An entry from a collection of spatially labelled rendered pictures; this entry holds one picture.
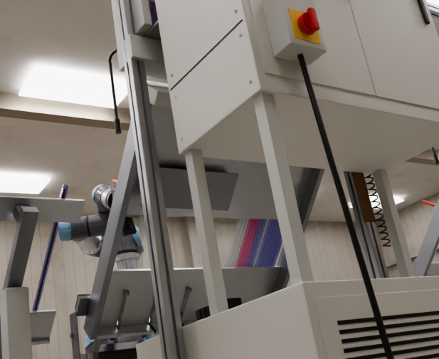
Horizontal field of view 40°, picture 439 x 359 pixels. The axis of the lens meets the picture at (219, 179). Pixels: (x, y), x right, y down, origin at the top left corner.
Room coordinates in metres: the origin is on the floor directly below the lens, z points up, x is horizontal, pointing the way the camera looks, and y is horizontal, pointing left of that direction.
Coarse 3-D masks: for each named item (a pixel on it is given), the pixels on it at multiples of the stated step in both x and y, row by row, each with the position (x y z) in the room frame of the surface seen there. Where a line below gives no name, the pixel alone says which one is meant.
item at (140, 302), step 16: (112, 272) 1.74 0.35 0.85; (128, 272) 1.77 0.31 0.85; (144, 272) 1.80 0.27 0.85; (176, 272) 1.87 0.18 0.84; (192, 272) 1.91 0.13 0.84; (224, 272) 1.99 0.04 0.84; (240, 272) 2.03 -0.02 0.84; (256, 272) 2.07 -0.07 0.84; (272, 272) 2.12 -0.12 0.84; (112, 288) 1.78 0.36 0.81; (128, 288) 1.81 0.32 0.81; (144, 288) 1.84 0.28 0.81; (176, 288) 1.92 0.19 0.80; (192, 288) 1.95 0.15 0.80; (240, 288) 2.08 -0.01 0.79; (256, 288) 2.12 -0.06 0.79; (272, 288) 2.17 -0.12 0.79; (112, 304) 1.81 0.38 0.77; (128, 304) 1.85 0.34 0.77; (144, 304) 1.88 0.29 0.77; (192, 304) 2.00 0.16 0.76; (112, 320) 1.85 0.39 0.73; (128, 320) 1.88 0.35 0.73; (144, 320) 1.92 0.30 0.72
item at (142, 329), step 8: (192, 320) 2.04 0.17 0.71; (104, 328) 1.84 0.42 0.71; (112, 328) 1.86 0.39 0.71; (120, 328) 1.87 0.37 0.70; (128, 328) 1.88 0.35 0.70; (136, 328) 1.90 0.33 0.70; (144, 328) 1.91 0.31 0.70; (152, 328) 1.94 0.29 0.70; (104, 336) 1.82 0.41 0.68; (112, 336) 1.84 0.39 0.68
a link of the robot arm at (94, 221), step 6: (90, 216) 2.03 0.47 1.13; (96, 216) 2.03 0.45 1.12; (102, 216) 2.01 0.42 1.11; (108, 216) 2.01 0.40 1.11; (90, 222) 2.02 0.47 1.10; (96, 222) 2.02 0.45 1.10; (102, 222) 2.02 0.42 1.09; (90, 228) 2.02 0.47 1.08; (96, 228) 2.03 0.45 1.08; (102, 228) 2.03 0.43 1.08; (90, 234) 2.04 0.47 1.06; (96, 234) 2.05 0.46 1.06; (102, 234) 2.06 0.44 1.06
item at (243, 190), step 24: (168, 120) 1.52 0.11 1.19; (168, 144) 1.57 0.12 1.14; (168, 168) 1.57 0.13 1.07; (216, 168) 1.71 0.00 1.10; (240, 168) 1.76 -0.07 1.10; (264, 168) 1.81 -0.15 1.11; (168, 192) 1.62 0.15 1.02; (216, 192) 1.72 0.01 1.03; (240, 192) 1.82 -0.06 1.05; (264, 192) 1.87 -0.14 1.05; (192, 216) 1.77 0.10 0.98; (216, 216) 1.82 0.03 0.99; (240, 216) 1.88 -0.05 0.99; (264, 216) 1.93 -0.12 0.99
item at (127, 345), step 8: (96, 344) 1.83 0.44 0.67; (112, 344) 1.90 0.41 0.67; (120, 344) 1.92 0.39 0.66; (128, 344) 1.93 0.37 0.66; (96, 352) 1.87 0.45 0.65; (104, 352) 1.86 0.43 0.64; (112, 352) 1.88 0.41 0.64; (120, 352) 1.90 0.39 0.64; (128, 352) 1.92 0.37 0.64; (136, 352) 1.94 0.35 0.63
